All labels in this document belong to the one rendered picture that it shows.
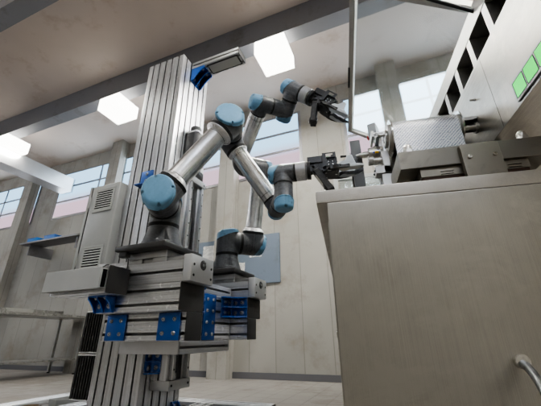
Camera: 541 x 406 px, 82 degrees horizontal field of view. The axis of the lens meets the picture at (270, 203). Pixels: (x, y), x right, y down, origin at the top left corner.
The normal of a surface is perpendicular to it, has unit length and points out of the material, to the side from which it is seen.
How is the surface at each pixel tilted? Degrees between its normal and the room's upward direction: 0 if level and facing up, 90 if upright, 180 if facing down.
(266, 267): 90
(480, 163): 90
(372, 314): 90
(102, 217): 90
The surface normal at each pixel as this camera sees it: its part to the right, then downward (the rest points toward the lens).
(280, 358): -0.38, -0.36
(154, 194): 0.08, -0.29
